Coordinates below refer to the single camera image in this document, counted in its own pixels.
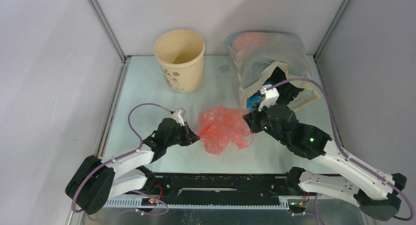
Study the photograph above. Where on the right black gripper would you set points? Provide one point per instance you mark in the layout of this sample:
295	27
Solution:
255	120

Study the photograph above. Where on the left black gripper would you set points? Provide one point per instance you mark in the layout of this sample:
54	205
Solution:
190	137

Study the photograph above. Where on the red plastic trash bag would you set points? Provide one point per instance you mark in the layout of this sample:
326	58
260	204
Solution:
219	126

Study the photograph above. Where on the large translucent storage bag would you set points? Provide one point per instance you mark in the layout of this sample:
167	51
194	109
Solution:
257	54

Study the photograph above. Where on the beige plastic trash bin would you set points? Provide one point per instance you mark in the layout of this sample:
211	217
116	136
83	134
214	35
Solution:
180	54

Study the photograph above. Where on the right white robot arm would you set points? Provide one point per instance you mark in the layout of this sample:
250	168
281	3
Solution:
373	192

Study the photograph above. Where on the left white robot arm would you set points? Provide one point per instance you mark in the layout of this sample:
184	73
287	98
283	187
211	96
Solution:
97	181

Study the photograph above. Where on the blue plastic trash bag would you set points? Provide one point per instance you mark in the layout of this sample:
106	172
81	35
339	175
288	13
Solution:
254	100

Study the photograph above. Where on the black plastic trash bag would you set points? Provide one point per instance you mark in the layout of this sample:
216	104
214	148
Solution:
288	92

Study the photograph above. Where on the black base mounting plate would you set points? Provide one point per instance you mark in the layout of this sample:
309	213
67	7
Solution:
242	190

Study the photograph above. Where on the left circuit board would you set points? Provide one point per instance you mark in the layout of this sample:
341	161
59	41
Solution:
149	202

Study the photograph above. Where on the circuit board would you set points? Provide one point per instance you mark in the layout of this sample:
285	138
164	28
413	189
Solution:
149	202
297	207

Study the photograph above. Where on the right circuit board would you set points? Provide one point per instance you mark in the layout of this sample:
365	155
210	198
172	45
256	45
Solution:
297	207

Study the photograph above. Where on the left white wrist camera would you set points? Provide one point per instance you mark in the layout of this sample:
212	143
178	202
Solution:
178	116

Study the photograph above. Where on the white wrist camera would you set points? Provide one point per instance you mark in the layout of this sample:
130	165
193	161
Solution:
270	95
178	116

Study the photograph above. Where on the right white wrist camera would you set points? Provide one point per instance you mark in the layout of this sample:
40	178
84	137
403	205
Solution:
270	95

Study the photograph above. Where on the aluminium frame rail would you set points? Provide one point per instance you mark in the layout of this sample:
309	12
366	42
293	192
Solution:
216	190

